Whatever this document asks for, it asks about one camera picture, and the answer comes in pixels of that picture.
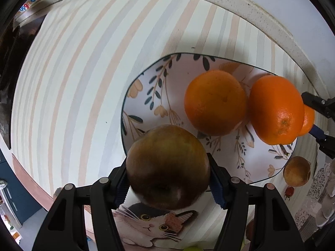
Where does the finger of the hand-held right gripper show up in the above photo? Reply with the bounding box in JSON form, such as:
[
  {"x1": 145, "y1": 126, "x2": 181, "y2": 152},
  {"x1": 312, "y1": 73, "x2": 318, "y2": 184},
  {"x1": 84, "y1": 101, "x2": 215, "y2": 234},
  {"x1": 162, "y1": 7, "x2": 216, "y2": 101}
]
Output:
[
  {"x1": 309, "y1": 125, "x2": 335, "y2": 160},
  {"x1": 301, "y1": 92, "x2": 335, "y2": 119}
]

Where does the brown-green apple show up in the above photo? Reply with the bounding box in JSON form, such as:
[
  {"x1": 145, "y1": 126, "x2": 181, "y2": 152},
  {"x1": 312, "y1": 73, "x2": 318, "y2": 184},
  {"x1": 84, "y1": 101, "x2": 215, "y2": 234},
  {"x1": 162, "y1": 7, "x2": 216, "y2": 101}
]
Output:
[{"x1": 126, "y1": 125, "x2": 211, "y2": 210}]

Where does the lace-pattern printed table cover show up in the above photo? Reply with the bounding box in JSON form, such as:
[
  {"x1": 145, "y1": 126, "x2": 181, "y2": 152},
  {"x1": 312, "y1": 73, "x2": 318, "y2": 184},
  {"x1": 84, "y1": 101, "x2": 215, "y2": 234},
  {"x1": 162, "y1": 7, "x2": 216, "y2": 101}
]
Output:
[{"x1": 283, "y1": 156, "x2": 335, "y2": 241}]

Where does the small orange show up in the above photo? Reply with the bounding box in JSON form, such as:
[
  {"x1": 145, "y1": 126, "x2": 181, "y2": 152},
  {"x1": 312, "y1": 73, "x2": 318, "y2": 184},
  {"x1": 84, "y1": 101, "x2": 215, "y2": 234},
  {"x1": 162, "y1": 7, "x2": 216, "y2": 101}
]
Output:
[{"x1": 297, "y1": 104, "x2": 315, "y2": 137}]

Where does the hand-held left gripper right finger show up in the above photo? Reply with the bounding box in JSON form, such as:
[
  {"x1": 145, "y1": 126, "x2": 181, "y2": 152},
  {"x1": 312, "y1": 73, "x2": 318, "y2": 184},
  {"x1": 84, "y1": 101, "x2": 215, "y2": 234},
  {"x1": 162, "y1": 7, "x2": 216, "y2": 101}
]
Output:
[{"x1": 207, "y1": 152, "x2": 306, "y2": 251}]

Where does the dark furniture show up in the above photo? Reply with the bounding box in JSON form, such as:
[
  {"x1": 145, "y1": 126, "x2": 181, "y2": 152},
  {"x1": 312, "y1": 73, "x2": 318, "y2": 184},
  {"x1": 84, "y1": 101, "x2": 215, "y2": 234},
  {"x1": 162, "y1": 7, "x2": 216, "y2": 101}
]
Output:
[{"x1": 0, "y1": 16, "x2": 46, "y2": 151}]

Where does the dark blue cabinet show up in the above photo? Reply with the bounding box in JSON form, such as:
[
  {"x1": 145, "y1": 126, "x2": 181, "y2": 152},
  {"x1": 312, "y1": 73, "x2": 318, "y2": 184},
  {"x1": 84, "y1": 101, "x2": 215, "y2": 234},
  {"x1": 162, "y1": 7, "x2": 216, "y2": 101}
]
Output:
[{"x1": 0, "y1": 150, "x2": 44, "y2": 232}]

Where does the striped cat-print tablecloth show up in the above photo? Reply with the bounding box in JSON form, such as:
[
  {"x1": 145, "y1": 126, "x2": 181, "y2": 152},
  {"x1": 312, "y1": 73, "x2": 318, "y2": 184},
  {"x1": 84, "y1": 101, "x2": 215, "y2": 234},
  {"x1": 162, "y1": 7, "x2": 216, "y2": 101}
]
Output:
[{"x1": 10, "y1": 0, "x2": 325, "y2": 250}]

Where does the large round orange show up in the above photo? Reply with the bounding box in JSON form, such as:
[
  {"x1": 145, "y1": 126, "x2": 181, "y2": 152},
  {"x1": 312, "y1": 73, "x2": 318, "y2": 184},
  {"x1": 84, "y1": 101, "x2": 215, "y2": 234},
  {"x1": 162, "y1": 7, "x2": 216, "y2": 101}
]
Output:
[{"x1": 184, "y1": 70, "x2": 249, "y2": 136}]

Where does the box with colourful letters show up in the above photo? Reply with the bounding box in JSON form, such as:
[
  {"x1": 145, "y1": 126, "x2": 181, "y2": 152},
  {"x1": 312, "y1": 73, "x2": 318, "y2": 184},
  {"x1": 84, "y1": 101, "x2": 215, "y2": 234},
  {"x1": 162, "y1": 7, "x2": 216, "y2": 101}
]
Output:
[{"x1": 14, "y1": 0, "x2": 64, "y2": 24}]

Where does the floral ceramic plate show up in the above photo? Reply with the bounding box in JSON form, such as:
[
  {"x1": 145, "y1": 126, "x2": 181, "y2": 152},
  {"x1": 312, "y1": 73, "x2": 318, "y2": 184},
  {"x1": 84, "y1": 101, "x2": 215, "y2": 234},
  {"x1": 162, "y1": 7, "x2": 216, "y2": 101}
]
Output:
[{"x1": 121, "y1": 53, "x2": 301, "y2": 184}]

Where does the glossy orange with navel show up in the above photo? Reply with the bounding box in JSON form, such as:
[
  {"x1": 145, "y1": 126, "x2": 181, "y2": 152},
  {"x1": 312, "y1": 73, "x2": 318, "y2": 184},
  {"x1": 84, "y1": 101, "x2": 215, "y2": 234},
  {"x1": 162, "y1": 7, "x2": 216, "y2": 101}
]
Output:
[{"x1": 249, "y1": 75, "x2": 306, "y2": 145}]

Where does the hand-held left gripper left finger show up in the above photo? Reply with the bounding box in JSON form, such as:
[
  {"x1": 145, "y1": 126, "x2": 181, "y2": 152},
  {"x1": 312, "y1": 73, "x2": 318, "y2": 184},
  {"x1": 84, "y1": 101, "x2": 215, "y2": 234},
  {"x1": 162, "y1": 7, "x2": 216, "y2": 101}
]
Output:
[{"x1": 31, "y1": 161, "x2": 130, "y2": 251}]

